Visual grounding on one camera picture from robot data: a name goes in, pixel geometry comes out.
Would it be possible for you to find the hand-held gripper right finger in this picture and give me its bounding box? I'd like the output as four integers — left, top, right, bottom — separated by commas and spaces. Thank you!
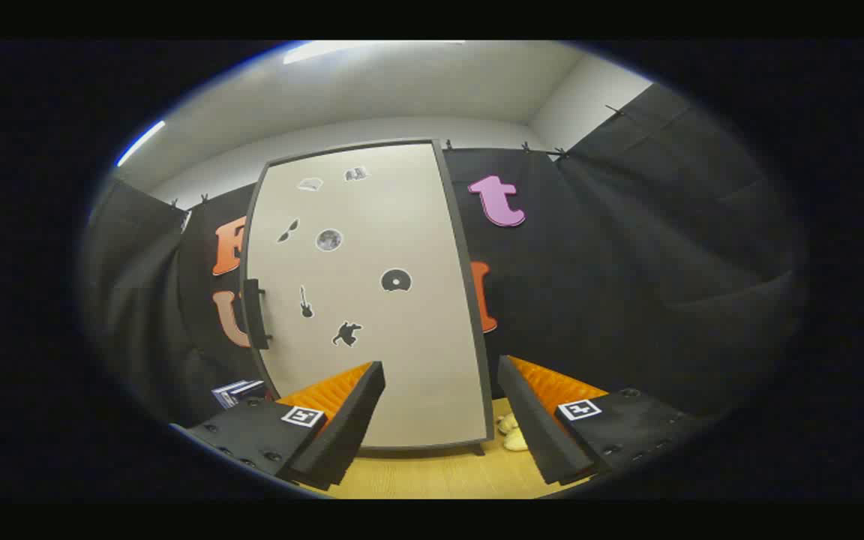
497, 355, 710, 486

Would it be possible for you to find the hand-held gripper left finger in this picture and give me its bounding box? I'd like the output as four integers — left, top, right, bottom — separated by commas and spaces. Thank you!
186, 361, 386, 491

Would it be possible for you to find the black door handle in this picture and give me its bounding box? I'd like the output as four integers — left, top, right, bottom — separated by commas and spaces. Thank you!
243, 279, 274, 350

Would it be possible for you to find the grey cabinet door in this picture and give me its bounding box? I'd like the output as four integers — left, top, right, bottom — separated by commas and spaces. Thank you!
241, 140, 489, 451

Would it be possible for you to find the cream plush toy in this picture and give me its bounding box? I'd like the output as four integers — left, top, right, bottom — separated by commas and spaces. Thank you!
496, 412, 529, 452

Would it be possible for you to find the stack of dark blue books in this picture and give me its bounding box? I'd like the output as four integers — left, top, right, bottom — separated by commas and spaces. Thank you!
211, 379, 266, 410

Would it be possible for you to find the black backdrop cloth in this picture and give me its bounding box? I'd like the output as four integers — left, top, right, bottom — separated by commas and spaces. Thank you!
83, 82, 808, 428

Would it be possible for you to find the grey cabinet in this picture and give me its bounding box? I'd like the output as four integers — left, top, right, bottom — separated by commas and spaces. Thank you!
239, 137, 494, 457

